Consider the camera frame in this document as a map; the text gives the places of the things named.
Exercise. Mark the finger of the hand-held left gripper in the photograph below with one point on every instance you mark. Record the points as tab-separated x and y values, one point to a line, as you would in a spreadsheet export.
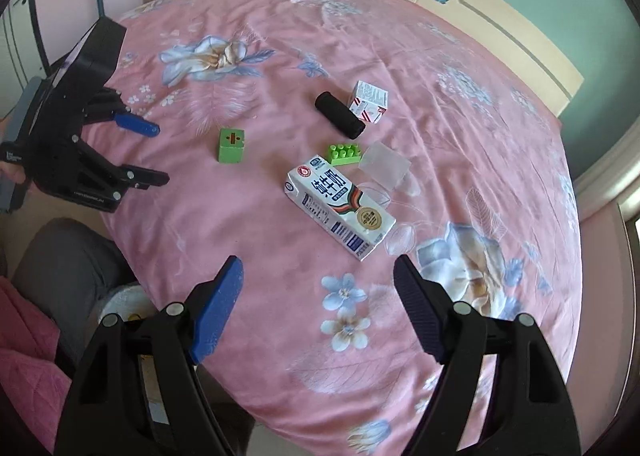
135	125
150	178

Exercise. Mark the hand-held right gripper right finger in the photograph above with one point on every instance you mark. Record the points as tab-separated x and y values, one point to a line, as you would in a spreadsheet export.
420	308

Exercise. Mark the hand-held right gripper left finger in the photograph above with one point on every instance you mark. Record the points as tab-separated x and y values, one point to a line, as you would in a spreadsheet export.
220	308

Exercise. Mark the green wooden block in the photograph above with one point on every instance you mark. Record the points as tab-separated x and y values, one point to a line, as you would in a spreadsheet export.
231	148

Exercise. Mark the white trash bin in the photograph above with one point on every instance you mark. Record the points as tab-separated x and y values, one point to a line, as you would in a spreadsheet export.
125	301

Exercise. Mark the white milk carton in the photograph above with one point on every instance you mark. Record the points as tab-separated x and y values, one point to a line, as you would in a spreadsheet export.
340	208

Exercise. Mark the green toy brick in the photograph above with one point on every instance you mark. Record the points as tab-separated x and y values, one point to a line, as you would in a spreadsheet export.
345	156

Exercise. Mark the black cylinder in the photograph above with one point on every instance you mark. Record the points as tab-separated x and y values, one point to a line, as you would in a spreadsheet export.
340	115

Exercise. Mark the small white printed box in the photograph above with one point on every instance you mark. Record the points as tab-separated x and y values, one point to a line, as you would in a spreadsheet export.
367	103

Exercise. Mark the pink floral blanket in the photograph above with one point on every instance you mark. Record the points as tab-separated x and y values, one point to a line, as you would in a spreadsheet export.
250	236

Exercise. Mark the white wardrobe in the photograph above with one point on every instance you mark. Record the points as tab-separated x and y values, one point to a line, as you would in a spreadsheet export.
15	36

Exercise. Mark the person's grey trouser leg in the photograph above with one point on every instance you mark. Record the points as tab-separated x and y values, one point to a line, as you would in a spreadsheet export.
65	276

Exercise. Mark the translucent plastic box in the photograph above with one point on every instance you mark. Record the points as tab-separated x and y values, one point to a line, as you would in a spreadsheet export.
385	166

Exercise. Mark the pink quilted cloth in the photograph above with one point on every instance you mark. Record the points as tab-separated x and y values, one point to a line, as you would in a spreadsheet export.
25	361

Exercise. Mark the light wooden headboard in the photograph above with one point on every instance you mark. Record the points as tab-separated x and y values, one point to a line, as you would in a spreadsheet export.
500	26

